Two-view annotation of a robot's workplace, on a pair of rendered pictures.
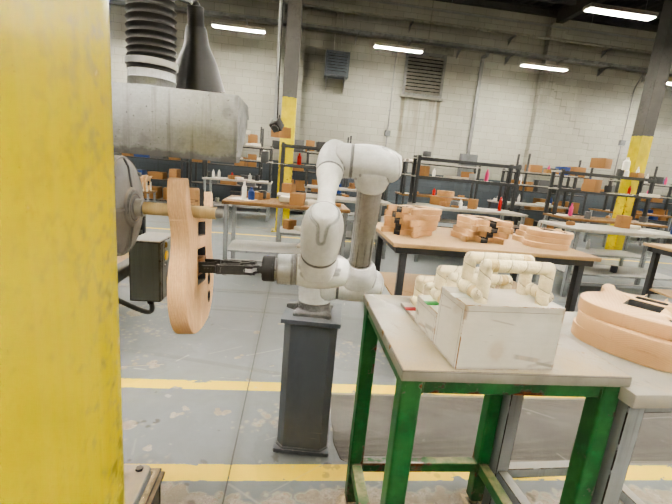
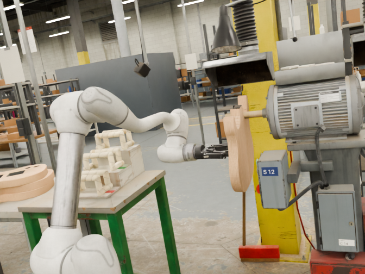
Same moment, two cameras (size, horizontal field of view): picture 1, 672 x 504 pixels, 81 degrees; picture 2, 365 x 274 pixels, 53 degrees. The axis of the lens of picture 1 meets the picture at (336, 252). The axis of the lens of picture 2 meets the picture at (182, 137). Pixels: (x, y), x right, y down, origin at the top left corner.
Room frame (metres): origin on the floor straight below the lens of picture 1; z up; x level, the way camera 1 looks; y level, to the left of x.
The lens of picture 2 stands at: (2.68, 1.04, 1.52)
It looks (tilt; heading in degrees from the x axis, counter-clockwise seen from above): 10 degrees down; 211
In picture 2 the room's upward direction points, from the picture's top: 9 degrees counter-clockwise
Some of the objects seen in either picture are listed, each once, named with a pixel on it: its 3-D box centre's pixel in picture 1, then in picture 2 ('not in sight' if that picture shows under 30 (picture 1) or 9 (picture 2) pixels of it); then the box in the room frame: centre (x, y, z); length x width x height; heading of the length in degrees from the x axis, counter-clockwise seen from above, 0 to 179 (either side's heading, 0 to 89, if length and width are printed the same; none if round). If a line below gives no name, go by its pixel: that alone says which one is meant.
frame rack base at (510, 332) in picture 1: (495, 327); (117, 162); (0.99, -0.44, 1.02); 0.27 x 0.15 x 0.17; 100
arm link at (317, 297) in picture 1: (318, 278); (94, 266); (1.81, 0.07, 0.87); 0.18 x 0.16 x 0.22; 90
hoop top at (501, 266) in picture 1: (518, 267); (115, 132); (0.95, -0.45, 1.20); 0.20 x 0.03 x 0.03; 99
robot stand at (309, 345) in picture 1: (308, 375); not in sight; (1.81, 0.08, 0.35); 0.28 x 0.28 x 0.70; 89
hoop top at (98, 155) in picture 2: (467, 271); (97, 155); (1.19, -0.41, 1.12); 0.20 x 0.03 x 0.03; 99
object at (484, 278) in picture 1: (483, 283); (129, 138); (0.93, -0.37, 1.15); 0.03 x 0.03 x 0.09
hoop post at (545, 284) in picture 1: (545, 286); (106, 140); (0.96, -0.53, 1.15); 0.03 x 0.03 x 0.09
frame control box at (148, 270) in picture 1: (129, 274); (293, 182); (1.23, 0.67, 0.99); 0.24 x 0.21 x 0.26; 97
